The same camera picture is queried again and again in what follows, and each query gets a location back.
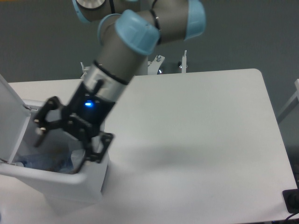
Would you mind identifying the white frame leg right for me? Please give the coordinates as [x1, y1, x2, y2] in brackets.
[277, 79, 299, 124]

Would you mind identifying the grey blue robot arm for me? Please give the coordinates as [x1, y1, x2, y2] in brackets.
[34, 0, 206, 174]

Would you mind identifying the white trash can lid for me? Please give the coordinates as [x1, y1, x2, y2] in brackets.
[0, 77, 31, 163]

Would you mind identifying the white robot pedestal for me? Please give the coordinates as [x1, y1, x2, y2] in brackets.
[135, 56, 148, 76]

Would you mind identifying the clear plastic water bottle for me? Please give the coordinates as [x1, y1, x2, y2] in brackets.
[15, 149, 85, 174]

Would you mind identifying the black device at edge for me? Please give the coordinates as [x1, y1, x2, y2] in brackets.
[282, 189, 299, 213]

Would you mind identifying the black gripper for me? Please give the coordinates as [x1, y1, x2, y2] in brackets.
[34, 83, 115, 174]

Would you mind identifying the white trash can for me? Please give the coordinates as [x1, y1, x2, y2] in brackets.
[0, 100, 110, 203]

